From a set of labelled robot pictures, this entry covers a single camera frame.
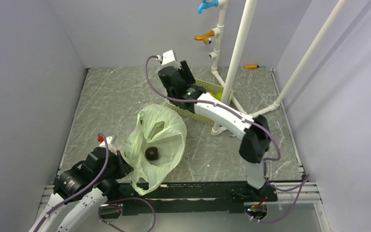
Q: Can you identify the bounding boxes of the dark purple fake mangosteen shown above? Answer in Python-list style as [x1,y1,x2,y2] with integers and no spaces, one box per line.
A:
[145,146,159,161]

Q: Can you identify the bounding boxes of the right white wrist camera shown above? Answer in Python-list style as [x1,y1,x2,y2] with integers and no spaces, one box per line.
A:
[159,50,181,69]

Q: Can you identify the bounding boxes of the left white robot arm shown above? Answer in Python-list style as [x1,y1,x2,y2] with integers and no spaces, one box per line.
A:
[30,144,133,232]

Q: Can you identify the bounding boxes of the light green plastic bag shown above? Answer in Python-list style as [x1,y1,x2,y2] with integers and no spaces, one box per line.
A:
[123,104,187,196]

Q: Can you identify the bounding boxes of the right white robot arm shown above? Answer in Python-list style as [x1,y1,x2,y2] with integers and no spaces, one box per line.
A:
[158,60,271,201]

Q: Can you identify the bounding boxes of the blue plastic faucet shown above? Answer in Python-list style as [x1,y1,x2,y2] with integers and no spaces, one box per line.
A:
[197,0,219,14]

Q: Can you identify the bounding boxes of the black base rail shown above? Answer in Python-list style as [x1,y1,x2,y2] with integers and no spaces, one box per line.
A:
[112,181,278,216]

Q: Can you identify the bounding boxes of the light green fake pear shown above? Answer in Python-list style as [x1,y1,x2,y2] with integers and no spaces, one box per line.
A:
[214,92,223,101]

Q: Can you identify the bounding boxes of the orange plastic faucet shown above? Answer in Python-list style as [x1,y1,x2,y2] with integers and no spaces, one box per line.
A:
[194,30,215,43]

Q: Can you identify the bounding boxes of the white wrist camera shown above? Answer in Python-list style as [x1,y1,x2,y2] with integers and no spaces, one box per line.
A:
[97,135,117,154]
[159,50,181,69]

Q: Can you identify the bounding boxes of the pale green plastic basket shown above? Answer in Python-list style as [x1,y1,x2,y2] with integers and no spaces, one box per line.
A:
[168,82,236,125]

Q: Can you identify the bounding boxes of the orange handled screwdriver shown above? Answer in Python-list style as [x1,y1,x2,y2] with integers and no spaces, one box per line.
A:
[244,65,259,70]

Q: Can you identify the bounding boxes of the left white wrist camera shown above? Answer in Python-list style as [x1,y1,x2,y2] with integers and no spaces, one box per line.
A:
[97,135,117,154]

